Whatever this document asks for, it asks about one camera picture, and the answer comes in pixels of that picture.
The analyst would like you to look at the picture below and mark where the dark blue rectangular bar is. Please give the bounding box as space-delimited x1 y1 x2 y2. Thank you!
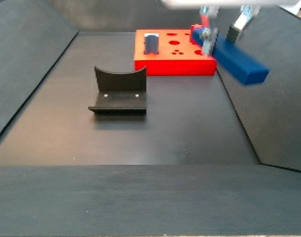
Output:
191 24 271 86

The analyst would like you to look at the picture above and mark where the black curved fixture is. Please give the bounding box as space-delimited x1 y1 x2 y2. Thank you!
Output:
89 68 147 113

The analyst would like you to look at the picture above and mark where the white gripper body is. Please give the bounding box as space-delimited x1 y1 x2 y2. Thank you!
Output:
161 0 301 13

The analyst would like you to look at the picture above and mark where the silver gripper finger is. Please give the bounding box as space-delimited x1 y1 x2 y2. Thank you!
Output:
200 6 220 56
227 6 260 44

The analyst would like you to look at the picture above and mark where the red peg board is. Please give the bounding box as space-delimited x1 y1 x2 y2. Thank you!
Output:
134 29 217 76

